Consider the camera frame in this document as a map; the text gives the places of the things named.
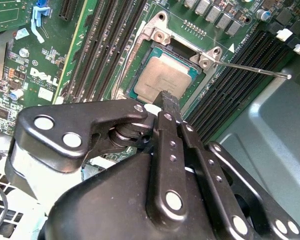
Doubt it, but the metal locking lever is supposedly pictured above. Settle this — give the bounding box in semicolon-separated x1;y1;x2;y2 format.
213;60;293;80

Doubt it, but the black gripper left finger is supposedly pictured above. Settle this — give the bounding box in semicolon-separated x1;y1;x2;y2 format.
4;91;190;230

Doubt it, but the CPU with silver top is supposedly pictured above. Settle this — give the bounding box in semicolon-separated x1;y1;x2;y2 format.
128;48;199;103

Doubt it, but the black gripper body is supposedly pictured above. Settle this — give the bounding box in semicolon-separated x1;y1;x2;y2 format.
43;152;230;240

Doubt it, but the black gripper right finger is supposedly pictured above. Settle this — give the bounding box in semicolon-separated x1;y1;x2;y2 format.
172;96;300;240

